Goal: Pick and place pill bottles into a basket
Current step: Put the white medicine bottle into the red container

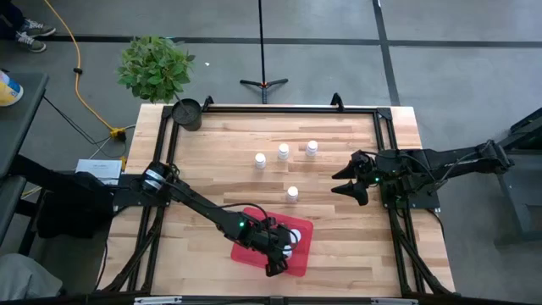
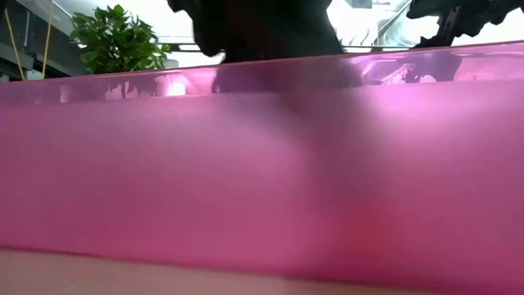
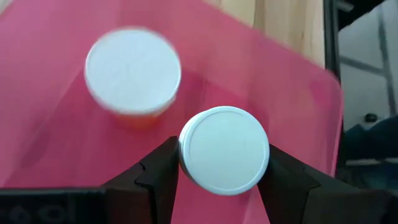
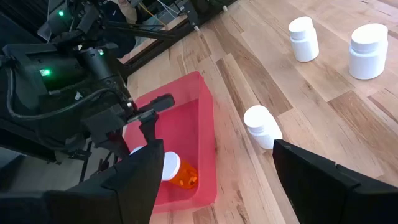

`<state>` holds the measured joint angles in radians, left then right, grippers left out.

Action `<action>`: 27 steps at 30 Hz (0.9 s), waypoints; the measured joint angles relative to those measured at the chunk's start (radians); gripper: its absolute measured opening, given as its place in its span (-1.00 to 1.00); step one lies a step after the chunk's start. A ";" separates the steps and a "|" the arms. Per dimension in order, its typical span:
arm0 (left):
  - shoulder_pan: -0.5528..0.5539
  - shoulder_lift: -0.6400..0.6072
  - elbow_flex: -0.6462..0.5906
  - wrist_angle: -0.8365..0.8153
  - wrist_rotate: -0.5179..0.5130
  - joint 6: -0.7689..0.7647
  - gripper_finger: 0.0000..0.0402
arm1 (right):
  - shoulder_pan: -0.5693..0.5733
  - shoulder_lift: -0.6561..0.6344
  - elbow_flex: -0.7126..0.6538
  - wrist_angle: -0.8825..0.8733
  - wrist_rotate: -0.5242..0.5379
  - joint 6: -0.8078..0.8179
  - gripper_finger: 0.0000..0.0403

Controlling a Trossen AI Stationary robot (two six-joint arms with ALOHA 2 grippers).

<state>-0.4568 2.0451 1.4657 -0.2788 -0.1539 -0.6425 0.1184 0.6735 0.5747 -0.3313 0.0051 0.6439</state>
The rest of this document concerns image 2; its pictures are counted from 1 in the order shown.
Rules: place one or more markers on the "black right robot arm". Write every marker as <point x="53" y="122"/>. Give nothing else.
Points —
<point x="471" y="12"/>

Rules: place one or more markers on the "red translucent plastic basket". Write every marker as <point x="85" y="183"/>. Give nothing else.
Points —
<point x="163" y="164"/>

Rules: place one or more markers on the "green leafy plant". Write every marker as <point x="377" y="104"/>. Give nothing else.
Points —
<point x="118" y="41"/>

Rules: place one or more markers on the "black aluminium table frame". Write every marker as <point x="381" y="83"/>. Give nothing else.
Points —
<point x="192" y="47"/>

